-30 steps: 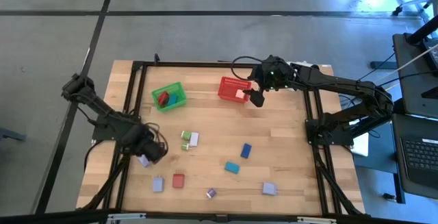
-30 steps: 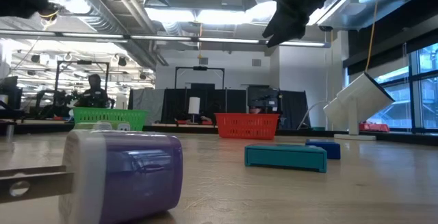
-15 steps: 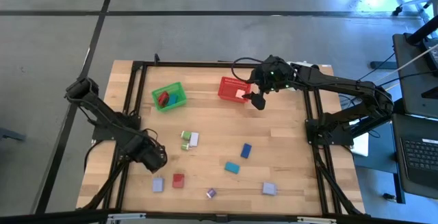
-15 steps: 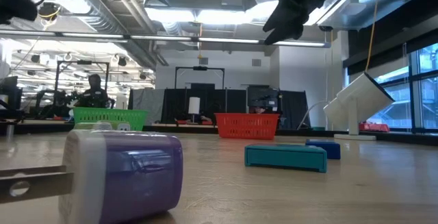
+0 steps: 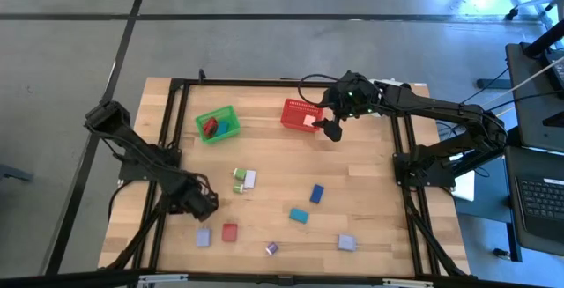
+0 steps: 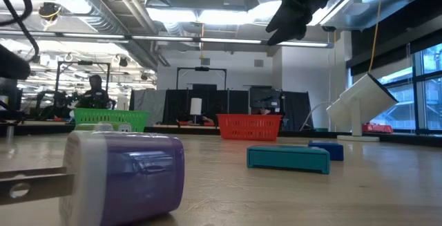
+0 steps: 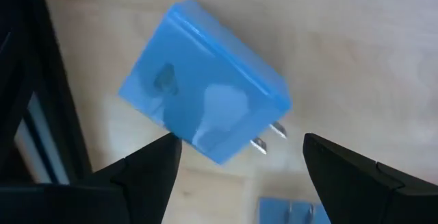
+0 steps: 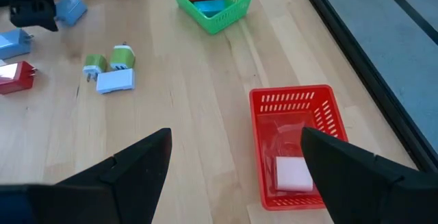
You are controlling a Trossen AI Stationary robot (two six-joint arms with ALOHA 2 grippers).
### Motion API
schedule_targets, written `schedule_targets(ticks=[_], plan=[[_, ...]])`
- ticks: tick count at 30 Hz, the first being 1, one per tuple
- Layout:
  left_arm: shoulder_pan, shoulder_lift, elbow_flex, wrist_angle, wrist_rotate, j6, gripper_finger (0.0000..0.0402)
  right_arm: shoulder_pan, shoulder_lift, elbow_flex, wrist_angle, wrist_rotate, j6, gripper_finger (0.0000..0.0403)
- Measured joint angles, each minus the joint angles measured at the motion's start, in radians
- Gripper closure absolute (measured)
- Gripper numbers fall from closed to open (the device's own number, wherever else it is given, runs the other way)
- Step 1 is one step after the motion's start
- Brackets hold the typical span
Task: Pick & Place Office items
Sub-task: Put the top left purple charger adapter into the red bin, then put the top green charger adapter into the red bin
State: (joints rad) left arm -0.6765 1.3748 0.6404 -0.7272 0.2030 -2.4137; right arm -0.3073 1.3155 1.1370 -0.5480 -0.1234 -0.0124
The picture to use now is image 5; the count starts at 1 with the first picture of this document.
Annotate right gripper's black cable loop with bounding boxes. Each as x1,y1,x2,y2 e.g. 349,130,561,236
298,74,338,107

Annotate black rail with silver brackets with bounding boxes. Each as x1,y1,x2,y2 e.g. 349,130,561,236
0,268,564,288

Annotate white paper sheet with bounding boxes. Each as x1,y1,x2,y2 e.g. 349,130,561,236
451,153,476,203

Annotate grey chair leg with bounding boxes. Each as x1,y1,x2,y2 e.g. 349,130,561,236
0,163,35,184

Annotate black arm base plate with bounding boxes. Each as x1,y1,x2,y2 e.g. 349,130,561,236
393,151,456,188
117,144,182,182

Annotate red plastic basket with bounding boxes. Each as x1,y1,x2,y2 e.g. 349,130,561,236
280,98,325,134

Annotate black side table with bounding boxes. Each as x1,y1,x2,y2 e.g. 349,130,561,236
505,41,564,152

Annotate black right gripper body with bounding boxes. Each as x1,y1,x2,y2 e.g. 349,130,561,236
325,70,382,120

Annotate green plastic basket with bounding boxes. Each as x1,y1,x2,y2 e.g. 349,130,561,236
195,105,241,144

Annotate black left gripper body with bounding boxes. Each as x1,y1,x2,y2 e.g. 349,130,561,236
175,176,219,223

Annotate lavender blue wall charger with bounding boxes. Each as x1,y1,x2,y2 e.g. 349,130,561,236
338,233,358,253
195,227,212,248

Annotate dark blue rectangular block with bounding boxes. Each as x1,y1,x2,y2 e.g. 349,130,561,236
308,183,325,205

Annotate red wall charger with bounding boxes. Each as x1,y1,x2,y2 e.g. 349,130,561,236
221,222,239,243

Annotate white cable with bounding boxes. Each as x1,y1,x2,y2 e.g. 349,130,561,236
484,56,564,113

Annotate black laptop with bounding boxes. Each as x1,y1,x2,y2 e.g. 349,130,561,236
503,144,564,257

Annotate black aluminium table frame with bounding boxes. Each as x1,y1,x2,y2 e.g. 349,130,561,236
100,68,472,280

